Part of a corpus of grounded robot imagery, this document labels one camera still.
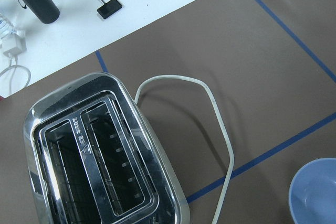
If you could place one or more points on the blue bowl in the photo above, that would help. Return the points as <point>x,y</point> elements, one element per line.
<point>311,194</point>

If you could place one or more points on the chrome cream two-slot toaster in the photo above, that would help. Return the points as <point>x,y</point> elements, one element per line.
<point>94,158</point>

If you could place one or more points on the small black usb device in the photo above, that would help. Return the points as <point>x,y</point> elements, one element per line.
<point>109,8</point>

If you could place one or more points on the white power adapter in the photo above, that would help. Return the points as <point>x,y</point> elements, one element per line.
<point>13,45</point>

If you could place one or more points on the clear plastic water bottle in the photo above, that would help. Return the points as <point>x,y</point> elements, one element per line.
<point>6,27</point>

